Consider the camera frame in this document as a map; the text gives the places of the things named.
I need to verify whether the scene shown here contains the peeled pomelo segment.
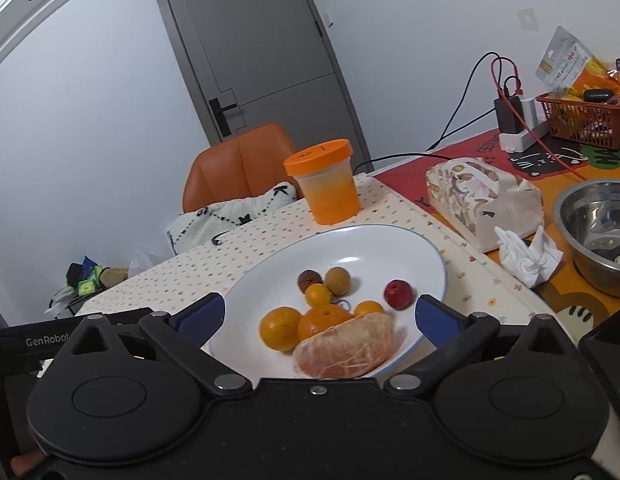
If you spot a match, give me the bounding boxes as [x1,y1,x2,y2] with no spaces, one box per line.
[293,313,395,379]

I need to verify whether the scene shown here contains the orange tangerine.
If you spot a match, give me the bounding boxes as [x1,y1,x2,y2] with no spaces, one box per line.
[259,307,302,353]

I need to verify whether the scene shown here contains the brown longan fruit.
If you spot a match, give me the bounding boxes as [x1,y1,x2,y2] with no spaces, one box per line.
[324,266,351,297]

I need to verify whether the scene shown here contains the large orange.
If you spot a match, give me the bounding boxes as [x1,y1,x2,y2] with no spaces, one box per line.
[297,304,354,341]

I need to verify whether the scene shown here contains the dark red jujube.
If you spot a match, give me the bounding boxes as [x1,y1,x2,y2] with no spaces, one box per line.
[297,270,323,294]

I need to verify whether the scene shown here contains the small yellow kumquat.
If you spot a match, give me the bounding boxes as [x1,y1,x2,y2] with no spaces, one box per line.
[304,283,333,308]

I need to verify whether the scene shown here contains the person's left hand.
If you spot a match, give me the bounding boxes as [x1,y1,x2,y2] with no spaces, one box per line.
[0,450,44,479]

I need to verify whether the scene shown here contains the floral tablecloth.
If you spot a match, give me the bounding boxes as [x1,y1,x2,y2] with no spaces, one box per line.
[74,173,620,478]

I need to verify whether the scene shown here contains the white plastic bag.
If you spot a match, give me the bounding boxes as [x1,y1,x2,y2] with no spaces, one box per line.
[127,250,163,278]

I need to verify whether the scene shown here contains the green yellow clutter pile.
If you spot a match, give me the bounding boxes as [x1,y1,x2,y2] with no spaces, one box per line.
[45,257,128,318]

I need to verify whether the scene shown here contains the white plate with blue rim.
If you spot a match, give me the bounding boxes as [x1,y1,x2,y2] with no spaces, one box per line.
[208,226,447,382]

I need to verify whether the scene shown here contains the crumpled white tissue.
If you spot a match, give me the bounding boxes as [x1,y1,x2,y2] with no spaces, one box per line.
[494,226,564,288]

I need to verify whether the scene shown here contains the white black fuzzy blanket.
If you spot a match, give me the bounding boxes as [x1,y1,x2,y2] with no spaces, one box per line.
[168,182,298,255]

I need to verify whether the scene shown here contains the floral tissue box cover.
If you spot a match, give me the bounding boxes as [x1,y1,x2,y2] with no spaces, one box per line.
[425,157,544,252]

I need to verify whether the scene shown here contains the orange leather chair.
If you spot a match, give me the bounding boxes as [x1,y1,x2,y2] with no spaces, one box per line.
[182,122,298,212]

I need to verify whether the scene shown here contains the stainless steel bowl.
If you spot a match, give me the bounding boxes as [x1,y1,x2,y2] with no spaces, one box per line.
[553,179,620,298]

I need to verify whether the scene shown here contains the red cartoon table mat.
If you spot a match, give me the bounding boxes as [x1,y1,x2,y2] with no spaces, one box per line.
[374,127,620,331]

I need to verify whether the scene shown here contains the orange lidded plastic cup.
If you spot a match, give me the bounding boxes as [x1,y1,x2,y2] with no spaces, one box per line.
[284,139,361,226]

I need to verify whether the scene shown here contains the black power adapter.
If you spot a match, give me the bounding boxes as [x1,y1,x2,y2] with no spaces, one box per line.
[493,96,524,134]

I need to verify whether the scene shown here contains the white power strip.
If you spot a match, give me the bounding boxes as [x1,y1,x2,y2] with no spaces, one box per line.
[499,122,549,154]

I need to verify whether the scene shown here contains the orange plastic basket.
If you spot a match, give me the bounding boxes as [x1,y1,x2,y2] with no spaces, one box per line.
[536,93,620,150]

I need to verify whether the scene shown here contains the grey door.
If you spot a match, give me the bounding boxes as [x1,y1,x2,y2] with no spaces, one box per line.
[157,0,372,171]

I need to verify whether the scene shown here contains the snack packet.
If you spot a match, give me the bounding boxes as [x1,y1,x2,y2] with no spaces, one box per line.
[536,26,620,99]

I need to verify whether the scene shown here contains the black cable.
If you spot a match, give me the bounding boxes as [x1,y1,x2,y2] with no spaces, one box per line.
[351,51,516,176]

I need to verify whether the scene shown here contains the black door handle lock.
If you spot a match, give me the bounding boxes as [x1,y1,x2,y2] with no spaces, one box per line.
[208,88,247,141]

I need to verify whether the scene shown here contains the red cable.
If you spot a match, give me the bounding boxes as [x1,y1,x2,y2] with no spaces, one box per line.
[490,55,591,183]

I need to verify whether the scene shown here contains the white wall switch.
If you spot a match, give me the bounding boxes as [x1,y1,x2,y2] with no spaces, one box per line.
[517,8,539,32]

